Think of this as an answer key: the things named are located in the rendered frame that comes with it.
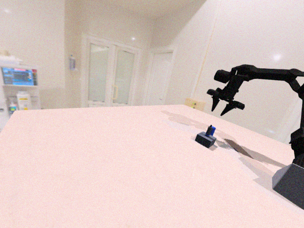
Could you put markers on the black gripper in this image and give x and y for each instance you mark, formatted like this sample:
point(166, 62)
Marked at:
point(229, 93)

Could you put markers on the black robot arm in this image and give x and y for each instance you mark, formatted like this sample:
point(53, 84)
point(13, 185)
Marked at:
point(250, 72)

